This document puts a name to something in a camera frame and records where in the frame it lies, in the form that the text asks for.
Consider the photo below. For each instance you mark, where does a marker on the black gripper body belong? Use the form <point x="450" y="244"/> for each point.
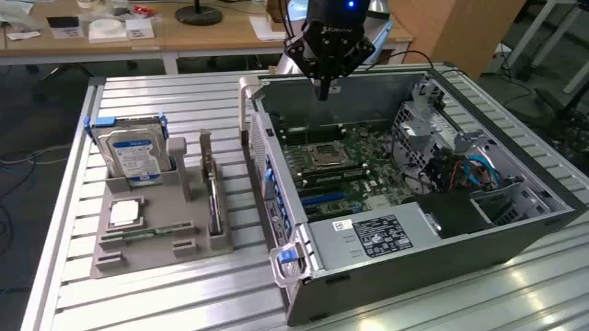
<point x="333" y="41"/>

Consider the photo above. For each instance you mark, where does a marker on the Nvidia graphics card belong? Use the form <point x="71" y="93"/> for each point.
<point x="215" y="217"/>

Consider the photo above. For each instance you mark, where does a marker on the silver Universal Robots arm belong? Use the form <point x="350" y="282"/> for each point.
<point x="380" y="8"/>

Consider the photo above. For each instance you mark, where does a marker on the white paper stack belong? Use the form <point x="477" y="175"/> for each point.
<point x="265" y="29"/>

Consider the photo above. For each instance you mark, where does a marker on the wooden desk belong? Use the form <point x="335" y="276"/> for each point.
<point x="207" y="34"/>

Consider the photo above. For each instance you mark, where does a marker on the wooden cabinet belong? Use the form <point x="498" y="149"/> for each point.
<point x="460" y="34"/>

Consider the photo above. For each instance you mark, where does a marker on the black round lamp base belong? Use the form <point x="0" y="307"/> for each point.
<point x="199" y="15"/>

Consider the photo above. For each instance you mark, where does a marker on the grey metal drive cage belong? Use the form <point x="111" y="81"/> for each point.
<point x="414" y="131"/>

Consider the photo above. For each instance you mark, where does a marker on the metal CPU socket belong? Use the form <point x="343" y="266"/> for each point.
<point x="327" y="153"/>

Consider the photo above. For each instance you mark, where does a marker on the plain white box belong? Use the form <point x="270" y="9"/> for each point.
<point x="139" y="29"/>

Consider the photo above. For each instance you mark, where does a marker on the red small packet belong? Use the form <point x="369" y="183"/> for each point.
<point x="144" y="10"/>

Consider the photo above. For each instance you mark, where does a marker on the dark installed RAM stick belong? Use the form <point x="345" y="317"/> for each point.
<point x="335" y="177"/>

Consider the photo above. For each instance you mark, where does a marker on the green Dell motherboard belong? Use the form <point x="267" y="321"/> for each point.
<point x="386" y="186"/>

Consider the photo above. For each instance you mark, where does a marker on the white tape roll box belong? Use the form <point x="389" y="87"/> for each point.
<point x="108" y="31"/>

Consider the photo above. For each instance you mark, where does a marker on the blue expansion slot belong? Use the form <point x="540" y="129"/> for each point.
<point x="322" y="199"/>

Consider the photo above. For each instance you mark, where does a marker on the silver chipset heatsink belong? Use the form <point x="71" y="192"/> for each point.
<point x="380" y="202"/>

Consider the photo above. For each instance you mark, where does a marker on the hard disk in blue caddy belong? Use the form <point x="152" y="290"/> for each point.
<point x="134" y="158"/>

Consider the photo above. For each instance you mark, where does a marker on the white box with black top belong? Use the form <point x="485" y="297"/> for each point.
<point x="66" y="27"/>

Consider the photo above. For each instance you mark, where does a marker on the grey metal disk bay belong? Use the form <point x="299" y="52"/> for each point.
<point x="506" y="207"/>

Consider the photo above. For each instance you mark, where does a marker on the grey power supply unit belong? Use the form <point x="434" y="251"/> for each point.
<point x="331" y="248"/>

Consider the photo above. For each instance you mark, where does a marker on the silver CPU chip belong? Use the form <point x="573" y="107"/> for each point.
<point x="124" y="213"/>

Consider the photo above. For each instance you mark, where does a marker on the white paper tag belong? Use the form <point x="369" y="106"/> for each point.
<point x="23" y="35"/>

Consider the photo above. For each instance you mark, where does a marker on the green RAM stick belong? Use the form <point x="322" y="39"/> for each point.
<point x="151" y="232"/>

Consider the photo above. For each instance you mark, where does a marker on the dark grey PC case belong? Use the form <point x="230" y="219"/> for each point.
<point x="414" y="276"/>

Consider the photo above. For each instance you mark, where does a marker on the grey printed parts rack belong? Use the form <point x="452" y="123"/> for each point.
<point x="151" y="258"/>

